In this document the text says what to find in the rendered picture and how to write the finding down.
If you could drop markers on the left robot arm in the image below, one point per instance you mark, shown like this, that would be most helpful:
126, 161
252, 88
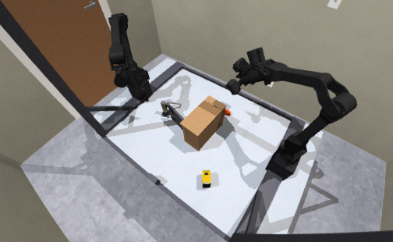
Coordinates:
119, 54

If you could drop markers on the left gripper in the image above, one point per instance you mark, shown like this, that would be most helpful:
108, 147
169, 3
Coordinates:
140, 91

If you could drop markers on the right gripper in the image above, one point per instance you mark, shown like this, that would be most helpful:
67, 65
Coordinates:
235, 86

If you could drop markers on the brown wooden cabinet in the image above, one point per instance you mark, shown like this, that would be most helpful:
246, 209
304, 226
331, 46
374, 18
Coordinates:
198, 127

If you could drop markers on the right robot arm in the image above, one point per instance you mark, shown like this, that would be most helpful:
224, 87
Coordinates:
332, 109

